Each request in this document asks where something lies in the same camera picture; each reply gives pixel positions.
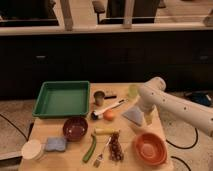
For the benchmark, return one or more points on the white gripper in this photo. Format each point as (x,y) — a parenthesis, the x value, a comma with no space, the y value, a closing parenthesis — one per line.
(147,109)

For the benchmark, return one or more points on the grey blue towel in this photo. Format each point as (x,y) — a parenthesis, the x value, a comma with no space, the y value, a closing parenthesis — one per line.
(134,114)

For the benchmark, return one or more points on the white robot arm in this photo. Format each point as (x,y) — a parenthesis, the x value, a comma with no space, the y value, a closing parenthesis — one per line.
(152,93)

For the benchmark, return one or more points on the orange bowl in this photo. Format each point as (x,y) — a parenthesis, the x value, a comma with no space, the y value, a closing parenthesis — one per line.
(150,149)

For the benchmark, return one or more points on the purple bowl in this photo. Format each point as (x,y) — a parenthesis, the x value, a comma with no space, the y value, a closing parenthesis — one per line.
(75,128)

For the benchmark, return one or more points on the yellow green plastic cup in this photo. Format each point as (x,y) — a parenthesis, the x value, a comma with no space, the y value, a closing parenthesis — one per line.
(133,91)

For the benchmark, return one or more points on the orange fruit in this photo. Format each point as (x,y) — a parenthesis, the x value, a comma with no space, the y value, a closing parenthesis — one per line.
(109,115)

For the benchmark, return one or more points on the bunch of brown grapes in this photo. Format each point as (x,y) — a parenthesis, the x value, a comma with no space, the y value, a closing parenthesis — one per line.
(115,149)

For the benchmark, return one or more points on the metal cup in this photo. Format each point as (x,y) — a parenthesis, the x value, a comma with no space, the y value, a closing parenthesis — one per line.
(99,98)

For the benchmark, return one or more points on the small fork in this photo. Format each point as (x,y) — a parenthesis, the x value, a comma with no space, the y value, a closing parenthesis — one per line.
(99,158)

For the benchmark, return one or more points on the green pea pod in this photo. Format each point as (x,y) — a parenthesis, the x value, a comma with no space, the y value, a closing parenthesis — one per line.
(90,151)

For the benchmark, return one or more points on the green plastic tray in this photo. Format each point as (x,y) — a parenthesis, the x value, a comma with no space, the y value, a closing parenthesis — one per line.
(60,99)

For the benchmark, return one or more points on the blue sponge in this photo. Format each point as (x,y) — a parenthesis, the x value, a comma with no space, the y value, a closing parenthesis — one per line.
(55,144)

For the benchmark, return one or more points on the black office chair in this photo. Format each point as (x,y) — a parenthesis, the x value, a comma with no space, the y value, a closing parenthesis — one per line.
(127,11)

